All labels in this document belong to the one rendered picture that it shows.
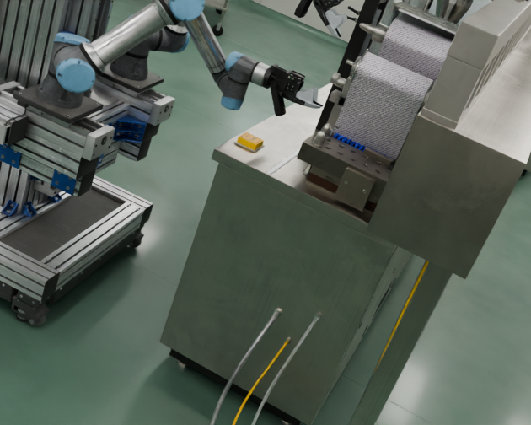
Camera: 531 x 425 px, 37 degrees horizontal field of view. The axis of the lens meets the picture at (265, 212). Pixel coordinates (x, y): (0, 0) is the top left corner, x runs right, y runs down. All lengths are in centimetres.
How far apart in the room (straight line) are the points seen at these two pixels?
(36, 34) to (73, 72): 44
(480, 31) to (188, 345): 168
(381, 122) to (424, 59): 31
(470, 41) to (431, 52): 112
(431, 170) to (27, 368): 167
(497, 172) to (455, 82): 21
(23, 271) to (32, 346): 27
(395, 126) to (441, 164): 89
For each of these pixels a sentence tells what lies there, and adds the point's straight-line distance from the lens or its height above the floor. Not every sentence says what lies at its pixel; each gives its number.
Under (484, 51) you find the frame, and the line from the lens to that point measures 171.
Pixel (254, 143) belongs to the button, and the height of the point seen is 92.
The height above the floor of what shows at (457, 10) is 145.
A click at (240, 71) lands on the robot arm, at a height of 110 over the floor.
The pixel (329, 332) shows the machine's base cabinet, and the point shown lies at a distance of 267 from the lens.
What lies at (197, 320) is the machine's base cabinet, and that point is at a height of 27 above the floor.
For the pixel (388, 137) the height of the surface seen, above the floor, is 110.
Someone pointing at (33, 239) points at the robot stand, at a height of 21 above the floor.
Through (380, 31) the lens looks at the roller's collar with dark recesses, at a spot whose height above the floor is 135.
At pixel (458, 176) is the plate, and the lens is 176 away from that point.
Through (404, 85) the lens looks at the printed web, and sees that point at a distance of 261.
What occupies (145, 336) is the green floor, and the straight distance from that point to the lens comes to 316.
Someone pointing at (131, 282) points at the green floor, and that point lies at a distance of 343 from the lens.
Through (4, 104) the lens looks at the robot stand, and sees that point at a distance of 290.
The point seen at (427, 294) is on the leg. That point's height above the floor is 103.
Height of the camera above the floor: 190
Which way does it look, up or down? 26 degrees down
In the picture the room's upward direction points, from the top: 20 degrees clockwise
